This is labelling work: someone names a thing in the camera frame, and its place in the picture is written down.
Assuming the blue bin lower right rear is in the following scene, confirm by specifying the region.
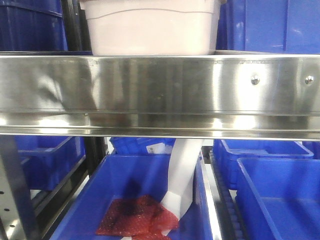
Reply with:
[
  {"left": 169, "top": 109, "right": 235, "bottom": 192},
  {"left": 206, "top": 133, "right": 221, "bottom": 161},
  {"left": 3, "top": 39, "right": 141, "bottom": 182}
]
[{"left": 212, "top": 139, "right": 314, "bottom": 190}]

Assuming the white plastic lidded bin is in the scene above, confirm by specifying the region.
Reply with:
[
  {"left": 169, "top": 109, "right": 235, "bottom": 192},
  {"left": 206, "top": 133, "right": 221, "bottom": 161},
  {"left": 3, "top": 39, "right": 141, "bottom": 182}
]
[{"left": 79, "top": 0, "right": 225, "bottom": 56}]

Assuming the blue bin upper left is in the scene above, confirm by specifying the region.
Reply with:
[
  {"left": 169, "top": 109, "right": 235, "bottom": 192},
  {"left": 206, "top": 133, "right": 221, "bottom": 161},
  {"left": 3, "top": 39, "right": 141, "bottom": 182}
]
[{"left": 0, "top": 0, "right": 68, "bottom": 52}]

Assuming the blue bin lower left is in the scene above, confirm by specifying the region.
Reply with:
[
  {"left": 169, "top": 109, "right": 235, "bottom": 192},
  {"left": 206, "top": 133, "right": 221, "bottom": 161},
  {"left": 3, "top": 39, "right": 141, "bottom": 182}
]
[{"left": 14, "top": 135, "right": 85, "bottom": 191}]

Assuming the stainless steel shelf rail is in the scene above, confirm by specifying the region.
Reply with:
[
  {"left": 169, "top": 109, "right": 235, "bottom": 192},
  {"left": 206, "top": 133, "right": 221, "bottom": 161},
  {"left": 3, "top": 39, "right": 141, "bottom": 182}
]
[{"left": 0, "top": 50, "right": 320, "bottom": 141}]

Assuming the blue bin lower right front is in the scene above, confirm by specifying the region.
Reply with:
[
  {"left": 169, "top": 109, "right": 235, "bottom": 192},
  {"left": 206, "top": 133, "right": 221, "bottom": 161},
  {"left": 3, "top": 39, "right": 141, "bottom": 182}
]
[{"left": 235, "top": 158, "right": 320, "bottom": 240}]

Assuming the steel shelf upright post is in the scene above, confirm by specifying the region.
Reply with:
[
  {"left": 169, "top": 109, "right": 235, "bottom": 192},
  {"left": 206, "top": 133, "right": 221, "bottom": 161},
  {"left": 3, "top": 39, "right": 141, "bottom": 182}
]
[{"left": 0, "top": 135, "right": 41, "bottom": 240}]

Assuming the blue bin upper right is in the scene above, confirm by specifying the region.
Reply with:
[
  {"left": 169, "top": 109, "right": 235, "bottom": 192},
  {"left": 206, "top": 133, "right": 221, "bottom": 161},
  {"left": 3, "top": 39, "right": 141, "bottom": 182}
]
[{"left": 216, "top": 0, "right": 320, "bottom": 54}]

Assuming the blue bin lower middle rear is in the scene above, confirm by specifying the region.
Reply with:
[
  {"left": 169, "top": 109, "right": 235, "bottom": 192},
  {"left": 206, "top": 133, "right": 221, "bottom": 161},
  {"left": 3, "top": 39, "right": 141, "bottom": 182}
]
[{"left": 110, "top": 137, "right": 176, "bottom": 156}]

